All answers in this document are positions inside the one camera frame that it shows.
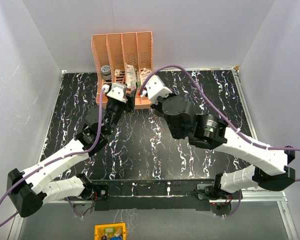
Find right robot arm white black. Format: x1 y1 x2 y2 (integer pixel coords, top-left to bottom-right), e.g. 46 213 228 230
149 89 296 200

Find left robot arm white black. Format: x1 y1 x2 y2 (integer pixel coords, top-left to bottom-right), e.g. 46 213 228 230
6 86 136 218

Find white tube package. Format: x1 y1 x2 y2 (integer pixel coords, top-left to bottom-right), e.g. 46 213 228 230
125 64 137 90

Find white label pouch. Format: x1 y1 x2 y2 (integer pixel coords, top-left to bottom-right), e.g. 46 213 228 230
139 67 152 85

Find small card box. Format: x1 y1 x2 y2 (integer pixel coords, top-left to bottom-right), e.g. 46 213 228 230
114 69 121 77

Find round tin jar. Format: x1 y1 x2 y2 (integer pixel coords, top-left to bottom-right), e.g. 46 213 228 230
100 65 112 82

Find orange desk file organizer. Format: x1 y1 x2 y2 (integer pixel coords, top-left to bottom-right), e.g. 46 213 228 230
91 31 154 107

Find yellow box with parts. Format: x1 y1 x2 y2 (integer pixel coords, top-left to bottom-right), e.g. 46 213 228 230
94 223 127 240

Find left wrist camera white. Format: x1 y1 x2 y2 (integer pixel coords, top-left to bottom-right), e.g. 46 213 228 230
106 82 128 104

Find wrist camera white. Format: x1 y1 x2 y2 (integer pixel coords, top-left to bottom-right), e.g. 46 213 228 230
140 75 172 105
106 82 128 104

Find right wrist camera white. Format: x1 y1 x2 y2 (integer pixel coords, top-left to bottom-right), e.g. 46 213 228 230
140 75 172 105

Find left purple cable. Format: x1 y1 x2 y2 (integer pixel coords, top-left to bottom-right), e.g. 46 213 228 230
0 86 110 230

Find purple cable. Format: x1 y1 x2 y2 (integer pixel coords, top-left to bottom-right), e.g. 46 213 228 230
139 64 300 217
0 86 110 230

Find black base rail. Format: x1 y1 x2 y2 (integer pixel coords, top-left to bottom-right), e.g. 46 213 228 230
92 179 213 211

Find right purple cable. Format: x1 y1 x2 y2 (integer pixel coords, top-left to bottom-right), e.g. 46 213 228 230
139 64 300 217

